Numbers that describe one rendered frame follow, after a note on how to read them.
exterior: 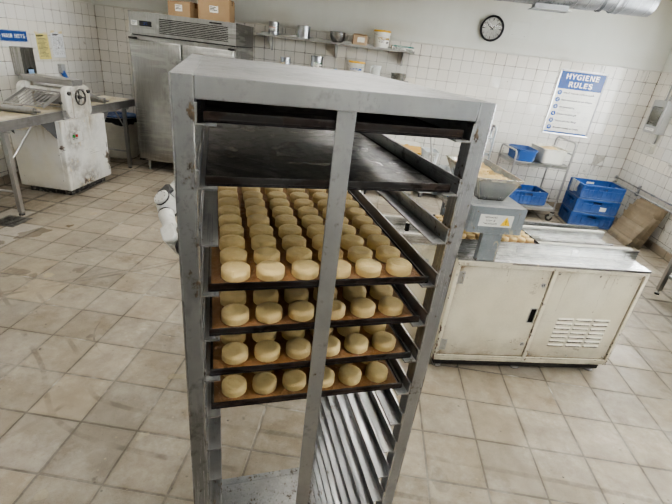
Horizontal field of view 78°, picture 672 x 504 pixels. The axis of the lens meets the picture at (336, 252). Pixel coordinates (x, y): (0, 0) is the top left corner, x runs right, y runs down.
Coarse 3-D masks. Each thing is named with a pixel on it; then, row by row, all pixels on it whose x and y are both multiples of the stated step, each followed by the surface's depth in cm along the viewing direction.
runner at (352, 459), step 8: (328, 400) 146; (336, 400) 145; (336, 408) 143; (336, 416) 139; (336, 424) 136; (344, 424) 136; (344, 432) 134; (344, 440) 131; (344, 448) 129; (352, 448) 128; (352, 456) 126; (352, 464) 124; (352, 472) 121; (360, 472) 121; (360, 480) 119; (360, 488) 117; (360, 496) 115; (368, 496) 115
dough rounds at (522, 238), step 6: (438, 216) 288; (468, 234) 263; (474, 234) 268; (504, 234) 270; (522, 234) 274; (504, 240) 264; (510, 240) 266; (516, 240) 265; (522, 240) 265; (528, 240) 266
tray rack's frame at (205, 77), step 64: (192, 64) 69; (256, 64) 95; (192, 128) 55; (192, 192) 59; (192, 256) 64; (448, 256) 76; (192, 320) 68; (320, 320) 76; (192, 384) 74; (320, 384) 83; (192, 448) 81
